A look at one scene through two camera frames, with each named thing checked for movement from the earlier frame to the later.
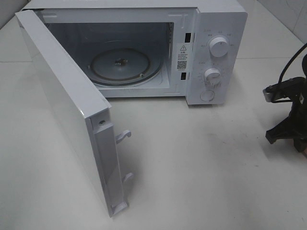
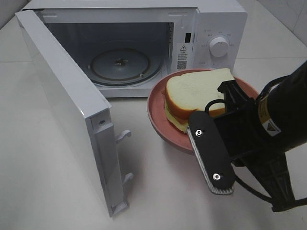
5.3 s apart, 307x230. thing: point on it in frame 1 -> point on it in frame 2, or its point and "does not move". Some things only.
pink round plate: [305, 152] -> [156, 109]
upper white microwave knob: [218, 47] does not move
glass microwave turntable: [124, 66] does not move
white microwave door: [84, 111] does not move
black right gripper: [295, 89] -> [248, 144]
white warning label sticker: [182, 57] does not move
